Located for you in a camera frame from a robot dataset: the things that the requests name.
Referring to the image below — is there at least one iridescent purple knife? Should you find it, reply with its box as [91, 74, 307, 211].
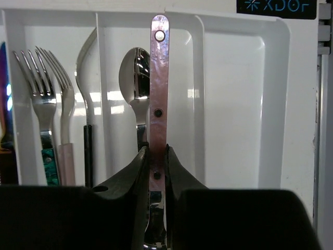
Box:
[1, 42, 19, 184]

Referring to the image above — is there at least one black patterned handle fork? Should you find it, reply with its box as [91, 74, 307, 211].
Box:
[75, 28, 97, 188]

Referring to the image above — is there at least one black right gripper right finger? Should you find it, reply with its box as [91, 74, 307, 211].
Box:
[165, 147, 321, 249]

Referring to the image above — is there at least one white divided cutlery tray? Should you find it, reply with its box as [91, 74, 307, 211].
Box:
[1, 9, 290, 189]

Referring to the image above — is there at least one teal handled fork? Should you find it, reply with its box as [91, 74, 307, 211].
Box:
[12, 50, 61, 186]

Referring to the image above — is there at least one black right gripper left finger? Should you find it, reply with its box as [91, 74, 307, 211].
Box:
[1, 147, 149, 249]

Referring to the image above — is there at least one black patterned handle spoon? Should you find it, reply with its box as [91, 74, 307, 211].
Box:
[119, 47, 150, 150]

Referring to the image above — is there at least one blue table label right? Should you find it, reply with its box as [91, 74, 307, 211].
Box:
[236, 0, 317, 20]

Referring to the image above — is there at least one pink handled fork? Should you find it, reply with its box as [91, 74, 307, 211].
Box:
[36, 47, 75, 186]

